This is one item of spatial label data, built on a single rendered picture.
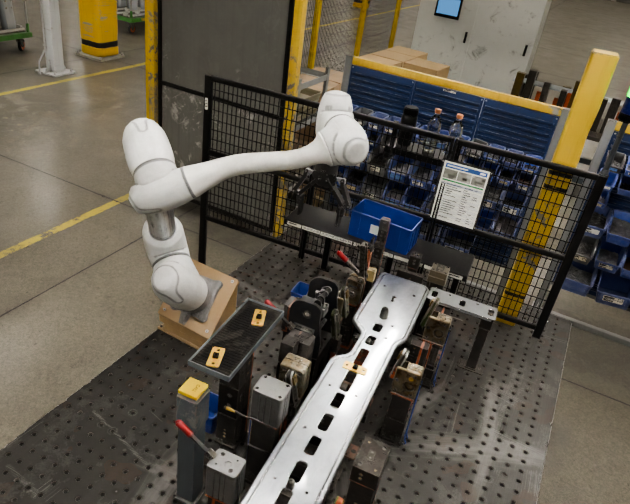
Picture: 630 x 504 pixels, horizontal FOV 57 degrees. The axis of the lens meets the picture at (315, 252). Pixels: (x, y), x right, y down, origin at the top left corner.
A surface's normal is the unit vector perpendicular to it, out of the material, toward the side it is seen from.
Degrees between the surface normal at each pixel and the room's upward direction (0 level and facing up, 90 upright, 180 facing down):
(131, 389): 0
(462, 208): 90
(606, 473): 0
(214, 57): 91
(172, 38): 90
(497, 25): 90
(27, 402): 0
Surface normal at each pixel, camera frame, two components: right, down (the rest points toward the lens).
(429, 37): -0.45, 0.40
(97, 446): 0.13, -0.85
